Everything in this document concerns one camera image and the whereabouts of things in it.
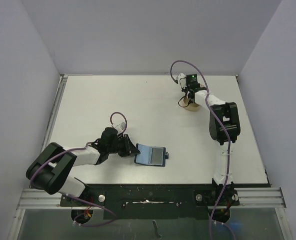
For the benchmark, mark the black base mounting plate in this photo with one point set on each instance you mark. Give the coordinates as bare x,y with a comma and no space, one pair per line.
157,201

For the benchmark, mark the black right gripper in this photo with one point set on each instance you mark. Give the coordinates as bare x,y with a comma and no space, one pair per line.
188,92

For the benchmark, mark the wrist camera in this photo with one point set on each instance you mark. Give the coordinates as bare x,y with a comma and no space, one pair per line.
120,126
180,77

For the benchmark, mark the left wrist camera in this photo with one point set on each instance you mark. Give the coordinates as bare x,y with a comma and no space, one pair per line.
120,126

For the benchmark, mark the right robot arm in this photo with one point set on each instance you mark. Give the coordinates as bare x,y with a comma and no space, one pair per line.
224,123

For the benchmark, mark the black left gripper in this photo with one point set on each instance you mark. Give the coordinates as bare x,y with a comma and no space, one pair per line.
129,148

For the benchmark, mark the beige oval tray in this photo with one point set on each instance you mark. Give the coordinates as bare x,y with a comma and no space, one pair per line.
190,106

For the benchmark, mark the aluminium left side rail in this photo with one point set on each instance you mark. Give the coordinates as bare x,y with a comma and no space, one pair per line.
54,110

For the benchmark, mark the blue card holder wallet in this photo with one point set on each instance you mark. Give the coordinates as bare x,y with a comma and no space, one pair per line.
144,158

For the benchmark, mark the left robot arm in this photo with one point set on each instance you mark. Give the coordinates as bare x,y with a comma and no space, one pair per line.
50,171

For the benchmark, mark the aluminium front rail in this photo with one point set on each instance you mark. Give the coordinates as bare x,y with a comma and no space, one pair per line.
249,198

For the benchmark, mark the aluminium rail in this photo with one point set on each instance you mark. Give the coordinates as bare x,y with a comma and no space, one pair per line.
249,198
54,110

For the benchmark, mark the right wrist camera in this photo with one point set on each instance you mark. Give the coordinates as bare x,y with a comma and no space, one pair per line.
180,77

